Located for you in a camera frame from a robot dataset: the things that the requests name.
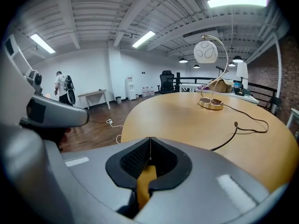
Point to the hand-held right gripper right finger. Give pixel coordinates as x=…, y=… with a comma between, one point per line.
x=210, y=171

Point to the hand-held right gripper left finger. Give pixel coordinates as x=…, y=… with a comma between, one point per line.
x=93, y=171

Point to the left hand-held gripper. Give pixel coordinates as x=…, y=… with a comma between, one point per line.
x=14, y=90

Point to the gold lamp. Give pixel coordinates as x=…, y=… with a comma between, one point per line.
x=205, y=52

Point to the white desk with wooden top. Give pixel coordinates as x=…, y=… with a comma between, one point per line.
x=92, y=93

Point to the white power strip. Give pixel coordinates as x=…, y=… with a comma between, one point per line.
x=109, y=121

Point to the white water dispenser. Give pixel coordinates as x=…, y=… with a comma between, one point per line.
x=130, y=88

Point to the long ceiling light panel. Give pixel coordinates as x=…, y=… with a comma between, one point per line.
x=237, y=2
x=42, y=43
x=143, y=39

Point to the clear water jug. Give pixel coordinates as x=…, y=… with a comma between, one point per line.
x=148, y=91
x=152, y=91
x=144, y=92

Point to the long white desk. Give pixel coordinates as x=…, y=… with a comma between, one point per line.
x=247, y=97

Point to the open cardboard box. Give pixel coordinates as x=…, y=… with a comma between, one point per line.
x=222, y=86

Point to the green box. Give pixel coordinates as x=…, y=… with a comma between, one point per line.
x=246, y=92

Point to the small white desk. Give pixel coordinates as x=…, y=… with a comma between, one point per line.
x=190, y=86

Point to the white desk with clutter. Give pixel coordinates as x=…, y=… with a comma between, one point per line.
x=259, y=88

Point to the black mesh office chair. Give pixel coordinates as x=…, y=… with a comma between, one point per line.
x=167, y=83

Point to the black stand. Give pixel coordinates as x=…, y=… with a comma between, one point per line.
x=222, y=68

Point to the black pendant lamp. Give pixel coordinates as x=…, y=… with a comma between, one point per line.
x=183, y=60
x=238, y=60
x=196, y=66
x=231, y=64

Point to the white shade green base lamp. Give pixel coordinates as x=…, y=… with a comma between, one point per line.
x=241, y=70

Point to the grey fisheye camera pod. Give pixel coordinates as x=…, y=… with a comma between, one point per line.
x=35, y=80

